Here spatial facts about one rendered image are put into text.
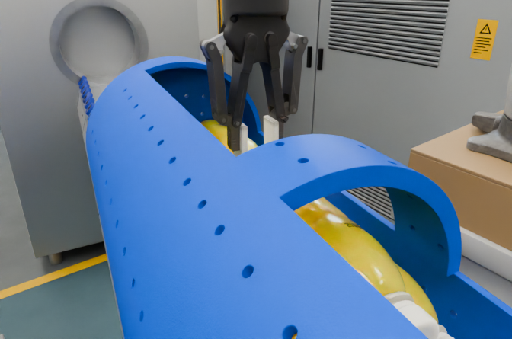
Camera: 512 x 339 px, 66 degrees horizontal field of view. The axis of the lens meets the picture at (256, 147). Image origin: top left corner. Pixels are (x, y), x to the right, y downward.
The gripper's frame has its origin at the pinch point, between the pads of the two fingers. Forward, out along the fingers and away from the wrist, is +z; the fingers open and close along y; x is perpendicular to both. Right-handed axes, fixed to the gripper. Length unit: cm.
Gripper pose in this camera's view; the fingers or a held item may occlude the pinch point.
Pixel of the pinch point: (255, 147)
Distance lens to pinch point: 51.5
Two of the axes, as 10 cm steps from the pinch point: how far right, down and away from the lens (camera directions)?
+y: -9.0, 1.6, -4.0
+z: 0.0, 9.3, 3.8
